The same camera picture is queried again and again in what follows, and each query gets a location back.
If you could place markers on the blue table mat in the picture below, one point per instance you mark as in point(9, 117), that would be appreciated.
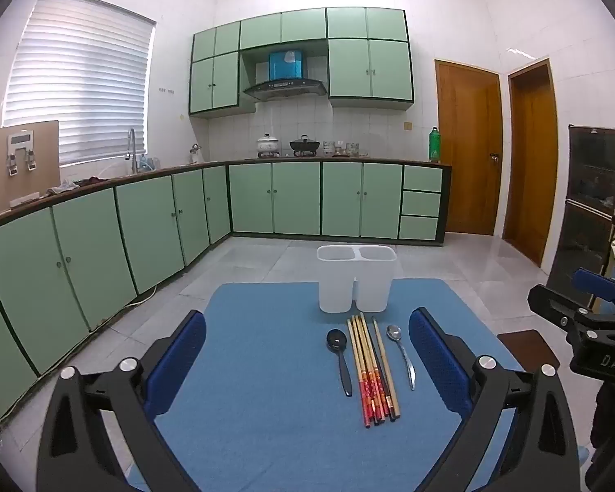
point(266, 369)

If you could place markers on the green upper wall cabinets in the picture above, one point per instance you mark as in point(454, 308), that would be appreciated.
point(369, 69)

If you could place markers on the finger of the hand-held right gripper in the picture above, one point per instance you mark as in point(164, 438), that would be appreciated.
point(594, 283)
point(553, 305)

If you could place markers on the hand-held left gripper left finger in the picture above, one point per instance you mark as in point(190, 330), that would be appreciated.
point(177, 364)

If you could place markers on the plain wooden door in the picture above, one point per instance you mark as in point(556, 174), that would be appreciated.
point(530, 164)

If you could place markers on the crumpled cloth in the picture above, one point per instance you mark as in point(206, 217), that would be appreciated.
point(64, 187)

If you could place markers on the green bottle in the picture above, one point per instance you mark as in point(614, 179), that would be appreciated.
point(434, 146)

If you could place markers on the metal sink faucet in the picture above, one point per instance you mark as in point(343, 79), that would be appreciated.
point(131, 138)

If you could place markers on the cluster of small jars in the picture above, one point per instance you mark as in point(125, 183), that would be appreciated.
point(346, 149)

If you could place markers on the black wok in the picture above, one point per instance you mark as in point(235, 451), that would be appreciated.
point(304, 144)

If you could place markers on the white window blind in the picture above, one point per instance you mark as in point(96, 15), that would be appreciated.
point(82, 87)

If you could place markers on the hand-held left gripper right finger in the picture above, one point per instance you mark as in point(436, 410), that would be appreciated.
point(435, 358)

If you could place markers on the brown stool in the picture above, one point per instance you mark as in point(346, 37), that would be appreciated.
point(522, 346)

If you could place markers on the wooden board with clips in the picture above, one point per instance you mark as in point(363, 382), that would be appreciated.
point(46, 164)

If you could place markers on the white cooking pot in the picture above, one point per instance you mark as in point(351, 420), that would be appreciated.
point(268, 146)

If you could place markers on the bundle of wooden chopsticks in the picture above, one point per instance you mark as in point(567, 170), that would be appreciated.
point(375, 369)

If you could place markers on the white two-compartment utensil holder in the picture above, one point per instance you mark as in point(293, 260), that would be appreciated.
point(333, 287)

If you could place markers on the metal kettle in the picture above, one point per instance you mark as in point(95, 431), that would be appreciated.
point(196, 155)

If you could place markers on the range hood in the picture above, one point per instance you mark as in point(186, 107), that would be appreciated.
point(287, 87)

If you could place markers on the black glass-door cabinet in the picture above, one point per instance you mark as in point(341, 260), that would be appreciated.
point(589, 189)

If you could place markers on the black plastic spoon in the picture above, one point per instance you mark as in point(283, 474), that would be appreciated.
point(335, 341)

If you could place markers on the metal spoon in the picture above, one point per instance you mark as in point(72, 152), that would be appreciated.
point(393, 333)

